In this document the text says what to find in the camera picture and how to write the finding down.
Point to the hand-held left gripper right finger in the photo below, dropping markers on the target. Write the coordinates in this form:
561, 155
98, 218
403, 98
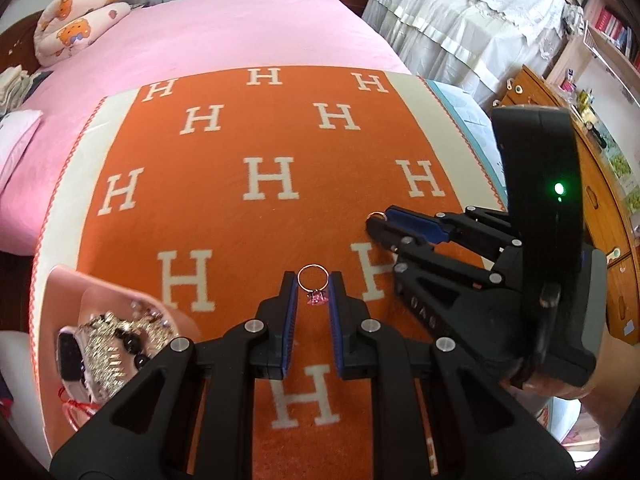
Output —
334, 325

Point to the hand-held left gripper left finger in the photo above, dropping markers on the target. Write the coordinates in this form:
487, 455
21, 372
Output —
289, 320

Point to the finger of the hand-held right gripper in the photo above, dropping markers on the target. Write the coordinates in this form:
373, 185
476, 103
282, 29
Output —
420, 222
400, 241

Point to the pink jewelry box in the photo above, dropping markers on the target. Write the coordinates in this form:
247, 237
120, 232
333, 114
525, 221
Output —
110, 290

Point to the black watch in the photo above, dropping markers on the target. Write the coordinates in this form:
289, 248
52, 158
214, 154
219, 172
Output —
69, 360

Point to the person's right forearm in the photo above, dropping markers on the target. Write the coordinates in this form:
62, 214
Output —
605, 390

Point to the person's right hand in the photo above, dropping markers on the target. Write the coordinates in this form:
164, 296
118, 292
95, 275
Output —
530, 372

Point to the wooden cabinet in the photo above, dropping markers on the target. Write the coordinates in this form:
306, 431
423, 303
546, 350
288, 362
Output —
600, 220

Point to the light blue quilt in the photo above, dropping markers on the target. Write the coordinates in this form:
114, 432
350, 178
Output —
470, 120

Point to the small bottle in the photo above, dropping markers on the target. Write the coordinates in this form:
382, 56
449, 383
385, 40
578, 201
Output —
570, 80

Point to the wooden bookshelf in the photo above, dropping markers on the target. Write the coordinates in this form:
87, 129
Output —
590, 45

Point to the orange letter-print blanket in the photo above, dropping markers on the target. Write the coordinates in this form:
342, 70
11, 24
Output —
210, 210

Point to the row of books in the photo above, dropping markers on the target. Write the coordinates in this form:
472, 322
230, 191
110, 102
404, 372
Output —
612, 27

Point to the pink bed sheet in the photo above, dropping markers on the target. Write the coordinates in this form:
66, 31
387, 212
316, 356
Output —
200, 30

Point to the white pillow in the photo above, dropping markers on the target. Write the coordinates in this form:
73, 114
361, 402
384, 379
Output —
15, 135

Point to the stack of folded cloths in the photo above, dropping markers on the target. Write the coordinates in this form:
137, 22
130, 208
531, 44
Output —
12, 85

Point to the bear-print pillow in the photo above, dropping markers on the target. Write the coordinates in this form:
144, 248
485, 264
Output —
75, 25

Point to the dark wooden headboard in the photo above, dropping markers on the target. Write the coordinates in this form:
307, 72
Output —
20, 40

